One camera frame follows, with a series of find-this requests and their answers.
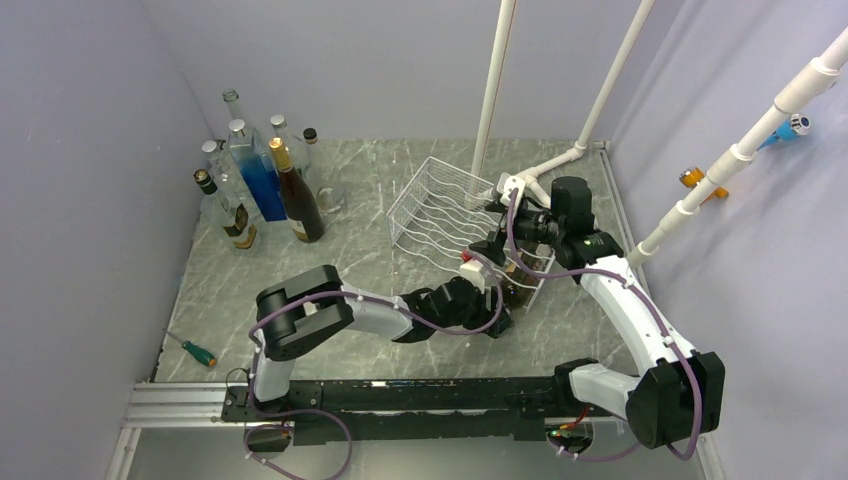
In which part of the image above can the purple cable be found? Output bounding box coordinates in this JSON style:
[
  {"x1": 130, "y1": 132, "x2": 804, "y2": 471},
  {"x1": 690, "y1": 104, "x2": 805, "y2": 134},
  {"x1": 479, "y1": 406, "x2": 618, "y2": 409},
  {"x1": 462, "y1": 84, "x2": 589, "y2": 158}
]
[
  {"x1": 243, "y1": 254, "x2": 506, "y2": 480},
  {"x1": 504, "y1": 188, "x2": 704, "y2": 463}
]

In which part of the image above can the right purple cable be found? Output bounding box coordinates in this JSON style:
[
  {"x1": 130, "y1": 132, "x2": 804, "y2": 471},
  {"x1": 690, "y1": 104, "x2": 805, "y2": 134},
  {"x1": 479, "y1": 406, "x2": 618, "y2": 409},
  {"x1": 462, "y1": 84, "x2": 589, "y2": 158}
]
[{"x1": 504, "y1": 188, "x2": 704, "y2": 463}]

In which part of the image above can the green bottle with silver foil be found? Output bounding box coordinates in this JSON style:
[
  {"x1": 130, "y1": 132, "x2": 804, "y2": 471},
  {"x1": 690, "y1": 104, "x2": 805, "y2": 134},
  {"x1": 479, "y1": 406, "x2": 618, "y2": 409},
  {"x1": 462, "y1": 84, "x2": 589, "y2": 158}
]
[{"x1": 499, "y1": 260, "x2": 542, "y2": 310}]

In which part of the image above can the green handled screwdriver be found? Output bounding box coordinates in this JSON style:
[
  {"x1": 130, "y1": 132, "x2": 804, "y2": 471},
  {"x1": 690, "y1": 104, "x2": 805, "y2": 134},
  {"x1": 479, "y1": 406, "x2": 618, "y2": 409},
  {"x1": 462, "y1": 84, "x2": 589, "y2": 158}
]
[{"x1": 164, "y1": 329, "x2": 217, "y2": 368}]

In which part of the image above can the bottle with black cap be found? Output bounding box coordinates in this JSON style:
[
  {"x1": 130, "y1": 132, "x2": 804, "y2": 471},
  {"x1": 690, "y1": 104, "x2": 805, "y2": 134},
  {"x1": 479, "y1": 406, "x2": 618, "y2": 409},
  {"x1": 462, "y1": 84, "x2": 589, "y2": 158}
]
[{"x1": 193, "y1": 169, "x2": 260, "y2": 254}]

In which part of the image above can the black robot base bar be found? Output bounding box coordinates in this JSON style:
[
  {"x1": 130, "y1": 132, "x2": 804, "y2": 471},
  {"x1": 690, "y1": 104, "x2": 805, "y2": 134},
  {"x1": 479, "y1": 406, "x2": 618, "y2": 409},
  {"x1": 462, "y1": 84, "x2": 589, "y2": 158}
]
[{"x1": 221, "y1": 376, "x2": 594, "y2": 446}]

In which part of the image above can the white wire wine rack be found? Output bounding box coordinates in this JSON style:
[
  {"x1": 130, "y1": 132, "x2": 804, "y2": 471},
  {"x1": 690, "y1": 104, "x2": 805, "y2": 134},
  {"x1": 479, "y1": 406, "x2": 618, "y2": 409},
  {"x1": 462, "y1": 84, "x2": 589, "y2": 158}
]
[{"x1": 386, "y1": 156, "x2": 558, "y2": 313}]

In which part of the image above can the blue plastic bottle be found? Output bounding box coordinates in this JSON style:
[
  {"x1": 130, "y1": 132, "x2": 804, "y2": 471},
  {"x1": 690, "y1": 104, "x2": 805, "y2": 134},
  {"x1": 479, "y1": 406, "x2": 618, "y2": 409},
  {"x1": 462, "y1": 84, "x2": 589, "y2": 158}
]
[{"x1": 228, "y1": 119, "x2": 288, "y2": 222}]

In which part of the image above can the white pvc pipe frame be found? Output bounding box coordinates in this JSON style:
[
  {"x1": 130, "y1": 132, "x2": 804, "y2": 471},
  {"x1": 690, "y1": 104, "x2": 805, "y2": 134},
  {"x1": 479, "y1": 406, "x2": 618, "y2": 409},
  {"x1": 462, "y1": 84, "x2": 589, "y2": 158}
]
[{"x1": 466, "y1": 0, "x2": 655, "y2": 213}]

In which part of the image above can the dark bottle with gold foil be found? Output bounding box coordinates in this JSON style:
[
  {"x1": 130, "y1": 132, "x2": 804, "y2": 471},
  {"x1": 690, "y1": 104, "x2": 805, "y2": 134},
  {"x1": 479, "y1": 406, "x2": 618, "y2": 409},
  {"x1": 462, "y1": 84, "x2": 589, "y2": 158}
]
[{"x1": 269, "y1": 137, "x2": 325, "y2": 243}]

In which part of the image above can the orange wall fixture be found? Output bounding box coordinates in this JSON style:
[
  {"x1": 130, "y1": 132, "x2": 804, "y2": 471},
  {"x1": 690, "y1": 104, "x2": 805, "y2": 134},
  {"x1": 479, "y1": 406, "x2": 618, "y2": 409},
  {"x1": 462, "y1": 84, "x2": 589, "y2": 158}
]
[{"x1": 679, "y1": 167, "x2": 729, "y2": 205}]

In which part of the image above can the tall clear glass bottle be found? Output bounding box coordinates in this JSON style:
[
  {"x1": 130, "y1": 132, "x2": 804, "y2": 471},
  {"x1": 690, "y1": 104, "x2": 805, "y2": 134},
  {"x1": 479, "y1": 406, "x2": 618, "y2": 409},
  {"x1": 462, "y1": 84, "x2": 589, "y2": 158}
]
[{"x1": 222, "y1": 88, "x2": 248, "y2": 127}]

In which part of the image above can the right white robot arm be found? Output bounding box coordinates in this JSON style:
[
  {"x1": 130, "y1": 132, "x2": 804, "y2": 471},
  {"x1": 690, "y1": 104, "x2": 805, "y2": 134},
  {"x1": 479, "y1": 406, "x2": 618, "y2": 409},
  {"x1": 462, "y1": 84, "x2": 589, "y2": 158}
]
[{"x1": 460, "y1": 174, "x2": 725, "y2": 459}]

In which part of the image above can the clear bottle with silver cap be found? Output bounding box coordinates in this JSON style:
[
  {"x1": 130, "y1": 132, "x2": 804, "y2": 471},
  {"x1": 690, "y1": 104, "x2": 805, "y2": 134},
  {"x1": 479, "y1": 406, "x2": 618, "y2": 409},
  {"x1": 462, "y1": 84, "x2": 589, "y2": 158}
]
[{"x1": 270, "y1": 114, "x2": 312, "y2": 183}]

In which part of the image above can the blue wall fixture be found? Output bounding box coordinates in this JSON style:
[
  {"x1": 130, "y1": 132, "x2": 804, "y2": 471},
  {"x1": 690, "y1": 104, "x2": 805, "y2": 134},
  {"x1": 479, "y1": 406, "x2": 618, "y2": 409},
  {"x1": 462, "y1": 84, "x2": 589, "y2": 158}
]
[{"x1": 757, "y1": 113, "x2": 811, "y2": 150}]

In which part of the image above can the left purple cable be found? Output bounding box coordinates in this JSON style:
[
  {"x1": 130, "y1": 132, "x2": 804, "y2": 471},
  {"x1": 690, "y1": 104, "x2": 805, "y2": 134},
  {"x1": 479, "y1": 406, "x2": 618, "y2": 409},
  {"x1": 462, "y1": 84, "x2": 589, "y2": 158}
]
[{"x1": 243, "y1": 254, "x2": 506, "y2": 480}]

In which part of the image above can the clear bottle with orange label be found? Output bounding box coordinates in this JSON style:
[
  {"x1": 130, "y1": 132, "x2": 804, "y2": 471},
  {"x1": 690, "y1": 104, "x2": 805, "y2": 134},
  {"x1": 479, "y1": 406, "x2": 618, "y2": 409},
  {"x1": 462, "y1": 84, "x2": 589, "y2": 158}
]
[{"x1": 303, "y1": 127, "x2": 346, "y2": 215}]

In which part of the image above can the white pvc pipe right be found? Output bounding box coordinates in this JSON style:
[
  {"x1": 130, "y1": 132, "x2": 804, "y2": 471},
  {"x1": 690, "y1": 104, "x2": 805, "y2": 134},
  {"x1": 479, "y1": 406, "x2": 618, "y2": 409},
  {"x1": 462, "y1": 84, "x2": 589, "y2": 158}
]
[{"x1": 627, "y1": 31, "x2": 847, "y2": 268}]

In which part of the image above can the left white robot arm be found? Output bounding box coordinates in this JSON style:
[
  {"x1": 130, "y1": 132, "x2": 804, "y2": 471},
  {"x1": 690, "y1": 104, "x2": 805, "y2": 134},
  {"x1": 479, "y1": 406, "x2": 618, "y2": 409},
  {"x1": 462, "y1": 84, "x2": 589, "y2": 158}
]
[{"x1": 247, "y1": 265, "x2": 513, "y2": 420}]

